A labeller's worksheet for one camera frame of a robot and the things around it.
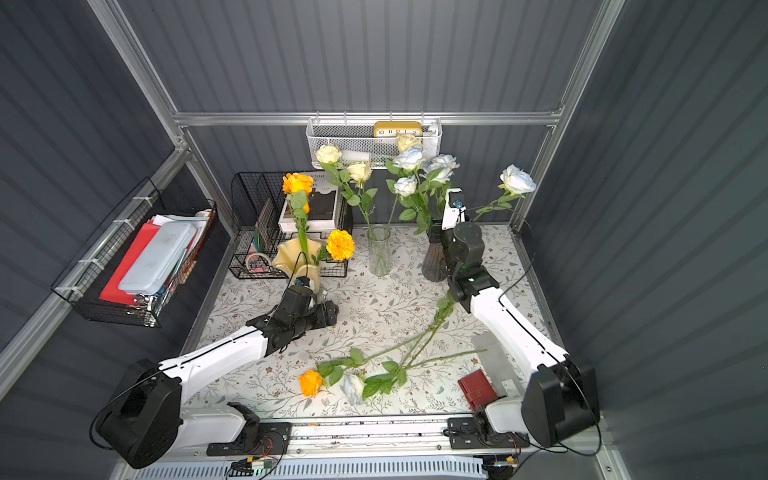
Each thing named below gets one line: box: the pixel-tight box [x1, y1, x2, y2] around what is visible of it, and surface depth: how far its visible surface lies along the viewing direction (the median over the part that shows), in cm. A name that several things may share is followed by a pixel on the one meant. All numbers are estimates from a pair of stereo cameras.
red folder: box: [99, 219, 160, 305], surface depth 71 cm
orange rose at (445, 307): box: [405, 292, 456, 367], surface depth 95 cm
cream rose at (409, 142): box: [397, 133, 427, 232], surface depth 82 cm
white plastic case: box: [118, 222, 198, 295], surface depth 71 cm
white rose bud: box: [341, 162, 378, 241], surface depth 88 cm
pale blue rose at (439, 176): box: [428, 167, 454, 226], surface depth 82 cm
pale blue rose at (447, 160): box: [433, 154, 460, 170], surface depth 86 cm
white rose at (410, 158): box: [393, 146, 427, 234], surface depth 75 cm
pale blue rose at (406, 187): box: [394, 176, 429, 235], surface depth 84 cm
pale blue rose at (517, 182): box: [472, 164, 537, 222], surface depth 74 cm
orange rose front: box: [300, 333, 426, 397], surface depth 84 cm
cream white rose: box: [315, 144, 373, 232], surface depth 84 cm
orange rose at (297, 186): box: [282, 173, 314, 265], surface depth 80 cm
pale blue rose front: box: [341, 349, 487, 405], surface depth 81 cm
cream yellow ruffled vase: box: [272, 237, 322, 294], surface depth 89 cm
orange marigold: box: [326, 229, 356, 261], surface depth 71 cm
